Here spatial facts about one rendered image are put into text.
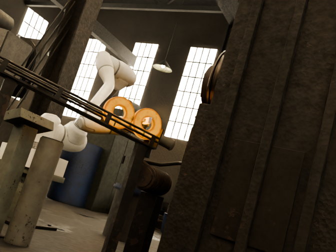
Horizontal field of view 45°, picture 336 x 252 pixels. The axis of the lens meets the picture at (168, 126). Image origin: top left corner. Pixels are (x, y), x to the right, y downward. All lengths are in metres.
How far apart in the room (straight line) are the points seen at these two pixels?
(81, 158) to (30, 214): 3.73
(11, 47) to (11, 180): 5.51
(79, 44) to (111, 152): 1.58
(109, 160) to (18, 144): 3.80
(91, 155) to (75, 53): 1.43
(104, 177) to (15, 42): 3.03
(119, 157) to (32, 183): 4.07
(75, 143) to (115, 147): 3.02
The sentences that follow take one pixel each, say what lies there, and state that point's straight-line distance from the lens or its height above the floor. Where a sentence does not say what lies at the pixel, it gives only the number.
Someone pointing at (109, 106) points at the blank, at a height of 0.73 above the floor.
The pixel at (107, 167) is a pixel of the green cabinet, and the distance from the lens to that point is 5.85.
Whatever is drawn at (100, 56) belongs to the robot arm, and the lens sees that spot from 2.65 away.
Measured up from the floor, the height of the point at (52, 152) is 0.46.
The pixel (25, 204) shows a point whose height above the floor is 0.19.
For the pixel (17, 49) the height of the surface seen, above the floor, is 2.18.
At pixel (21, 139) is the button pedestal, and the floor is 0.48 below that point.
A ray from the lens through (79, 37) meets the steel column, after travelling 5.36.
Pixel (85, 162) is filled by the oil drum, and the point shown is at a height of 0.61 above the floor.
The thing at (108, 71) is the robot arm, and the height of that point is 1.05.
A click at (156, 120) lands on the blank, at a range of 1.99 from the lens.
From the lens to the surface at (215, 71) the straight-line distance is 2.25.
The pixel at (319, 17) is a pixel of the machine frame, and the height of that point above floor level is 1.34.
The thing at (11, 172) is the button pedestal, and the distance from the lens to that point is 2.13.
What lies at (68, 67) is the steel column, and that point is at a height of 1.64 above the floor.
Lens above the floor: 0.38
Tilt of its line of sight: 11 degrees up
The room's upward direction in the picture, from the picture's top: 17 degrees clockwise
